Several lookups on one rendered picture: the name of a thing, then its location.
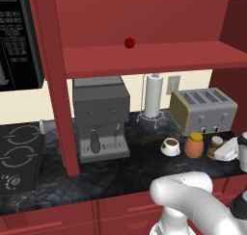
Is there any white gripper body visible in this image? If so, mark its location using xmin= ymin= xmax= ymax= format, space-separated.
xmin=213 ymin=137 xmax=241 ymax=163

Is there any brown cinnamon jar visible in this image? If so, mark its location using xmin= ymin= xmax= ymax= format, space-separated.
xmin=206 ymin=135 xmax=224 ymax=163

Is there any orange honey bottle yellow lid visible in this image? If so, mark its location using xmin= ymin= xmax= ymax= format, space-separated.
xmin=183 ymin=131 xmax=206 ymax=159

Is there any white mug with coffee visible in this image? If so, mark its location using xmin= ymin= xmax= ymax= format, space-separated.
xmin=160 ymin=137 xmax=181 ymax=158

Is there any red cabinet door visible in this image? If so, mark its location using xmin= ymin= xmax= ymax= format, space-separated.
xmin=27 ymin=0 xmax=81 ymax=178
xmin=209 ymin=0 xmax=247 ymax=138

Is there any grey four-slot toaster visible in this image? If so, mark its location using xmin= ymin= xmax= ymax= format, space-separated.
xmin=169 ymin=87 xmax=239 ymax=138

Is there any white paper towel roll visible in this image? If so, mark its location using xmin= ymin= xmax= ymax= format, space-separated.
xmin=144 ymin=72 xmax=164 ymax=118

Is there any red drawer front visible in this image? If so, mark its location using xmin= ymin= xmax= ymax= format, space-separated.
xmin=96 ymin=178 xmax=230 ymax=218
xmin=98 ymin=209 xmax=168 ymax=235
xmin=0 ymin=199 xmax=98 ymax=235

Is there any grey coffee machine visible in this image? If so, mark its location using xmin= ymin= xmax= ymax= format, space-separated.
xmin=71 ymin=75 xmax=131 ymax=165

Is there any red apple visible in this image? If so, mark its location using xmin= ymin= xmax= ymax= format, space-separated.
xmin=123 ymin=37 xmax=136 ymax=50

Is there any black hob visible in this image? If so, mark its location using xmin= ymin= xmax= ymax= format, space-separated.
xmin=0 ymin=122 xmax=45 ymax=196

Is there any black microwave oven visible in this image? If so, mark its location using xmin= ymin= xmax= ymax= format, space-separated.
xmin=0 ymin=0 xmax=45 ymax=92

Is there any wire paper towel holder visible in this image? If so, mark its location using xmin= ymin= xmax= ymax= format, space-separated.
xmin=136 ymin=72 xmax=166 ymax=130

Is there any pale wall socket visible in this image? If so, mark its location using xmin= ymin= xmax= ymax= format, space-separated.
xmin=165 ymin=74 xmax=182 ymax=95

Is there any red drawer handle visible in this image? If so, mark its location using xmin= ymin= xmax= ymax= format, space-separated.
xmin=126 ymin=203 xmax=163 ymax=214
xmin=3 ymin=221 xmax=64 ymax=234

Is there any red wall cabinet with shelf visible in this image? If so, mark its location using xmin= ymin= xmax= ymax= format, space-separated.
xmin=52 ymin=0 xmax=247 ymax=80

